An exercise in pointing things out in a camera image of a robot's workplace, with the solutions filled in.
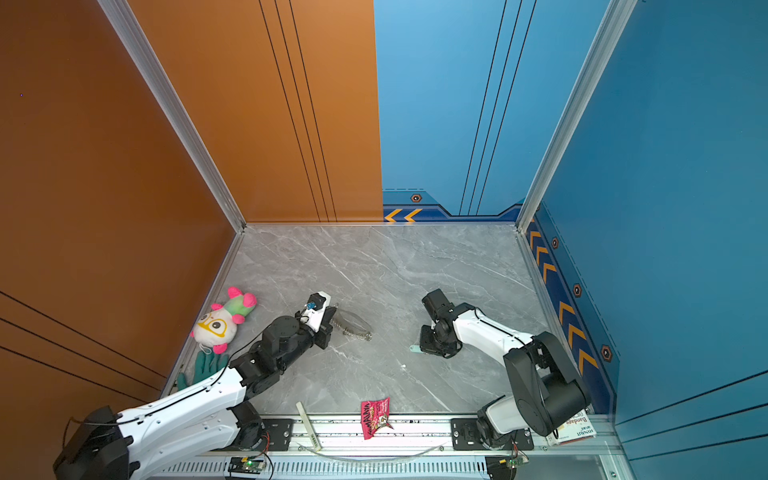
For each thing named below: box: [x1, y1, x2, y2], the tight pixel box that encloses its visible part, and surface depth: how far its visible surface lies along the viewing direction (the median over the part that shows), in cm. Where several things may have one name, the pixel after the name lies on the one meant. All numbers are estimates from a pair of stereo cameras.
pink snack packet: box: [360, 396, 394, 440], surface depth 77 cm
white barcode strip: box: [295, 401, 322, 451], surface depth 77 cm
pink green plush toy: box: [190, 287, 258, 355], surface depth 88 cm
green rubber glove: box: [177, 351, 229, 391], surface depth 86 cm
